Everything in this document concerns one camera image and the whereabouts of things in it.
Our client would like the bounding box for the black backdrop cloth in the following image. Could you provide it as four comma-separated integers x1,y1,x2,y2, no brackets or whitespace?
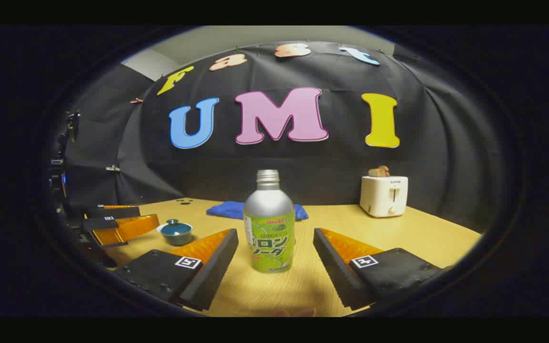
62,40,499,234

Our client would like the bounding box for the white toaster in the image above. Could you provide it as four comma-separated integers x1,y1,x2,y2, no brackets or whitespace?
360,175,409,218

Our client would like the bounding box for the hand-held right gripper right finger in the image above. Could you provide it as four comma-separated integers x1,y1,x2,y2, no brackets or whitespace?
314,228,451,311

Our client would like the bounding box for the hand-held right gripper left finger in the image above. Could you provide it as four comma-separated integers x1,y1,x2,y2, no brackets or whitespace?
115,229,239,312

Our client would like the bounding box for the silver green water bottle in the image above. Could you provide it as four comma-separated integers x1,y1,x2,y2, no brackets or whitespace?
244,170,296,274

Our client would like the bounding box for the blue towel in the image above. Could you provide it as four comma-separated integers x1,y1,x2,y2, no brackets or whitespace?
206,201,309,221

